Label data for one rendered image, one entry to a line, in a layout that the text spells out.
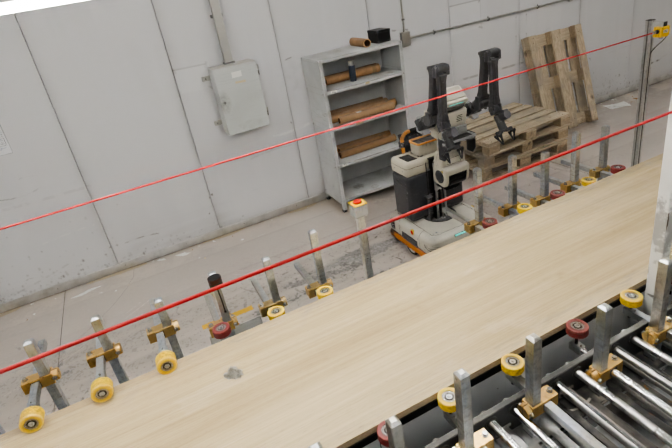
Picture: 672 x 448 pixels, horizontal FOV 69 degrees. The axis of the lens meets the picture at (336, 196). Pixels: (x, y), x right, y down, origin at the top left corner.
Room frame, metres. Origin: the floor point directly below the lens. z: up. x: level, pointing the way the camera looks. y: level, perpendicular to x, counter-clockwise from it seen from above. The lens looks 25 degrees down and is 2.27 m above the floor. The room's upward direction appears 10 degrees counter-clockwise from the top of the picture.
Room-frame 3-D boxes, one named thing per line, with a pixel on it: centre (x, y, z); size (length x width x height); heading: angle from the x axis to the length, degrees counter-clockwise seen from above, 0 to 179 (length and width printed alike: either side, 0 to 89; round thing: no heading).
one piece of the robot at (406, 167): (3.68, -0.80, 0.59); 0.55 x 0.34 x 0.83; 111
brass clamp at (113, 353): (1.69, 1.10, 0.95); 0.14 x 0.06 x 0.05; 111
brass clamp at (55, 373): (1.60, 1.33, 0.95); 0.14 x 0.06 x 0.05; 111
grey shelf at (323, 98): (4.85, -0.39, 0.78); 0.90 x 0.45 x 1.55; 111
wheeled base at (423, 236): (3.59, -0.83, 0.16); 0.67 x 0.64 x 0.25; 21
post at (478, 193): (2.42, -0.79, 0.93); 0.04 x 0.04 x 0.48; 21
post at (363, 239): (2.15, -0.10, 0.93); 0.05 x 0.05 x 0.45; 21
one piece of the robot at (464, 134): (3.32, -0.93, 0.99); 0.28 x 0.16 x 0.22; 111
